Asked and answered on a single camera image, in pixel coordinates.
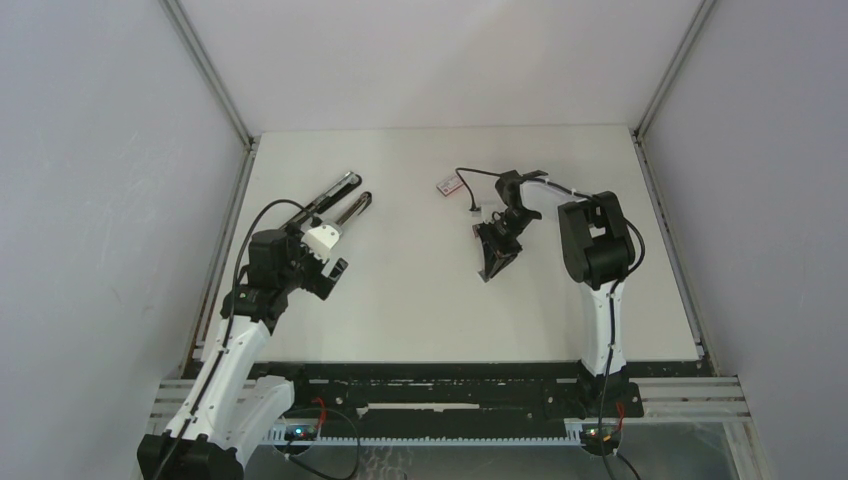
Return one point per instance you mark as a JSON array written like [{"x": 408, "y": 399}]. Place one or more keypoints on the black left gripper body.
[{"x": 304, "y": 270}]

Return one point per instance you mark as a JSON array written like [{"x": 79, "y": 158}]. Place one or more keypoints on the aluminium frame rail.
[{"x": 513, "y": 412}]

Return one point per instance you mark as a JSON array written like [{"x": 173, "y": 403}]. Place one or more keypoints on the black stapler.
[{"x": 324, "y": 201}]

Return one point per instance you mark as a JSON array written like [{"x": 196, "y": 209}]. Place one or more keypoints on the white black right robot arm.
[{"x": 600, "y": 247}]

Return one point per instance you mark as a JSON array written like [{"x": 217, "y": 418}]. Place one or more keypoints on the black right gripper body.
[{"x": 514, "y": 222}]

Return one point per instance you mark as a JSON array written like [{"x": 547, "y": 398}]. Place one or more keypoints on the red white staple box sleeve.
[{"x": 450, "y": 185}]

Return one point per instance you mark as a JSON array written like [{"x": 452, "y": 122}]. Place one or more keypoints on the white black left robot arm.
[{"x": 213, "y": 435}]

